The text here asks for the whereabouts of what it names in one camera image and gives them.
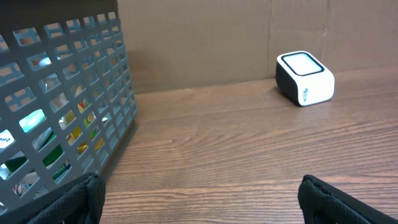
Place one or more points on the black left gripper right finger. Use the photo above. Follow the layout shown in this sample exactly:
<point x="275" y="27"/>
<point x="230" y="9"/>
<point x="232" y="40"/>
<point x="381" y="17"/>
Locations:
<point x="321" y="203"/>

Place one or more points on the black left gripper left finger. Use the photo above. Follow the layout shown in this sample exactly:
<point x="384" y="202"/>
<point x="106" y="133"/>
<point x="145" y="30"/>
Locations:
<point x="79" y="201"/>

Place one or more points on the white barcode scanner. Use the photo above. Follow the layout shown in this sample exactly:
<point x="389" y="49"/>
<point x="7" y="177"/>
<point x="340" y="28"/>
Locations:
<point x="303" y="79"/>

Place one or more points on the dark grey plastic basket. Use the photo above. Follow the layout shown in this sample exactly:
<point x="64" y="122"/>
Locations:
<point x="64" y="68"/>

